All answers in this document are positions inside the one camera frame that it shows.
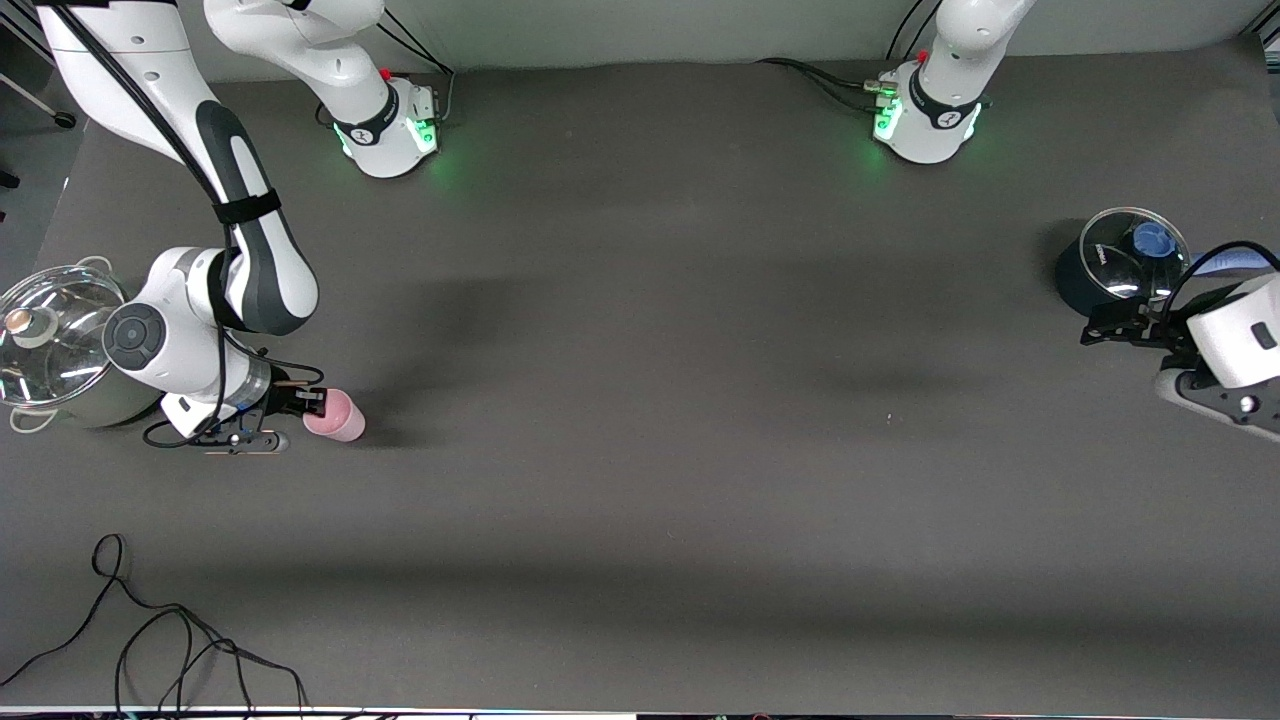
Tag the pink plastic cup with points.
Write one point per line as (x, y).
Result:
(345, 420)

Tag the pale green pot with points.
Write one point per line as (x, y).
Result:
(90, 410)

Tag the thin metal stand leg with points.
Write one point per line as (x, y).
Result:
(65, 120)

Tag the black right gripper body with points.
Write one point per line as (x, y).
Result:
(283, 399)

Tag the aluminium frame rail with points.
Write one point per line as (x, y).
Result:
(1265, 38)
(25, 35)

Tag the glass lid with steel knob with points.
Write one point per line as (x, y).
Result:
(60, 340)

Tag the dark blue saucepan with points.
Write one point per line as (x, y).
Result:
(1085, 295)

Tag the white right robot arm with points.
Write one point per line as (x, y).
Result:
(260, 270)

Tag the dark grey table mat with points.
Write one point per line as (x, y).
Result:
(640, 400)

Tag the glass lid with blue knob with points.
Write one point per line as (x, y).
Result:
(1120, 260)

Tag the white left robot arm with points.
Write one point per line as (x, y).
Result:
(940, 110)

